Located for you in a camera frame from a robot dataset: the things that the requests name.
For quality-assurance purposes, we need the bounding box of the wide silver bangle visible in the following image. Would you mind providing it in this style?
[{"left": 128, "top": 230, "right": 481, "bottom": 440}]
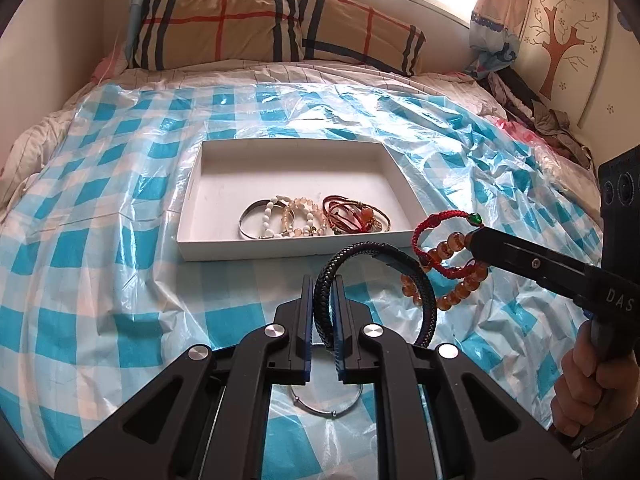
[{"left": 238, "top": 199, "right": 286, "bottom": 240}]

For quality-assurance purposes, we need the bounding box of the amber bead bracelet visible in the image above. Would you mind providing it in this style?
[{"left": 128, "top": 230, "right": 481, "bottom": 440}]
[{"left": 400, "top": 230, "right": 490, "bottom": 311}]

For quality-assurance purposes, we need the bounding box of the red and gold cord bracelet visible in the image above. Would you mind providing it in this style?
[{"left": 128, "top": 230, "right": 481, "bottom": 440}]
[{"left": 350, "top": 202, "right": 392, "bottom": 234}]

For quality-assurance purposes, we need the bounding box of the pile of clothes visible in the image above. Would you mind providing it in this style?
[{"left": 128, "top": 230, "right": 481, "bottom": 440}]
[{"left": 480, "top": 67, "right": 596, "bottom": 171}]

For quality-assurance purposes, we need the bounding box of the tree pattern headboard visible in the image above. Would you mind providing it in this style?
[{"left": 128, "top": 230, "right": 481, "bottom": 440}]
[{"left": 515, "top": 0, "right": 640, "bottom": 161}]

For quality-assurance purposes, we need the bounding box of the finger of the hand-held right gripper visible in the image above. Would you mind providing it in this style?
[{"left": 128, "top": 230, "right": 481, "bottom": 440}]
[{"left": 466, "top": 226, "right": 588, "bottom": 307}]

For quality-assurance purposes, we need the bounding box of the pink and blue curtain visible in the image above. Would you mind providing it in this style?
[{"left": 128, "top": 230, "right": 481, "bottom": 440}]
[{"left": 465, "top": 0, "right": 538, "bottom": 81}]

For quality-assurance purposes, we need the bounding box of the pink bead bracelet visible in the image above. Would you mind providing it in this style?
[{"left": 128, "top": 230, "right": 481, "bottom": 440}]
[{"left": 280, "top": 197, "right": 331, "bottom": 238}]

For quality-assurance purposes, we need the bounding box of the person's right hand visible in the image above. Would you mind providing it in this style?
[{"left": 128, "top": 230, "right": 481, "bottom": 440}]
[{"left": 550, "top": 327, "right": 640, "bottom": 437}]

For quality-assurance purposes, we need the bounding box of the blue checkered plastic sheet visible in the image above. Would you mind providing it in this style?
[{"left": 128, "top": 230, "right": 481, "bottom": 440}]
[{"left": 0, "top": 80, "right": 608, "bottom": 480}]

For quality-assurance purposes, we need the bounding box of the white bead bracelet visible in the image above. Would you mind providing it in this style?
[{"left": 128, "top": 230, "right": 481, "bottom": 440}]
[{"left": 259, "top": 195, "right": 293, "bottom": 239}]

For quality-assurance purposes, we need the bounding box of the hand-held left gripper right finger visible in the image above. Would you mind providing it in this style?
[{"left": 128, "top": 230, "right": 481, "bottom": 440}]
[{"left": 334, "top": 276, "right": 583, "bottom": 480}]

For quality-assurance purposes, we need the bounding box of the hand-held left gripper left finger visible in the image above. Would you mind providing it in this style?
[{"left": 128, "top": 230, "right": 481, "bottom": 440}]
[{"left": 55, "top": 275, "right": 315, "bottom": 480}]

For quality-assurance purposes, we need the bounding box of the white cardboard box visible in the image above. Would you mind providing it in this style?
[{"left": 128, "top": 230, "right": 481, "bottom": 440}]
[{"left": 175, "top": 140, "right": 430, "bottom": 262}]

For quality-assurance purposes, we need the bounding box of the pink cloth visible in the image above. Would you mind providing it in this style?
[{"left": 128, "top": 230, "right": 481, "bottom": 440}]
[{"left": 92, "top": 55, "right": 127, "bottom": 82}]

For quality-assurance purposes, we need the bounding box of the black braided leather bracelet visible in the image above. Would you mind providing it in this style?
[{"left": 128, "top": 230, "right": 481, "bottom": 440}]
[{"left": 312, "top": 241, "right": 437, "bottom": 353}]

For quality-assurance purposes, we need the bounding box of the thin silver bangle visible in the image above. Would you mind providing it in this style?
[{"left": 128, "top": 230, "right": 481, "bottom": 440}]
[{"left": 289, "top": 381, "right": 364, "bottom": 417}]

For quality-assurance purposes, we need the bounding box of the red cord orange bead bracelet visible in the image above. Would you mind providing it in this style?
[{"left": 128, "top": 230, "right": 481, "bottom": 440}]
[{"left": 322, "top": 195, "right": 381, "bottom": 234}]

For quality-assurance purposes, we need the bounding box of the red woven cord bracelet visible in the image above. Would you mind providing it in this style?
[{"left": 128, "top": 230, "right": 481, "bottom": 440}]
[{"left": 411, "top": 210, "right": 483, "bottom": 281}]

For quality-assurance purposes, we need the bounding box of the clear plastic bag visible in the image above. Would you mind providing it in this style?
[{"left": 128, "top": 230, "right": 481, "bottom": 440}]
[{"left": 525, "top": 140, "right": 601, "bottom": 211}]

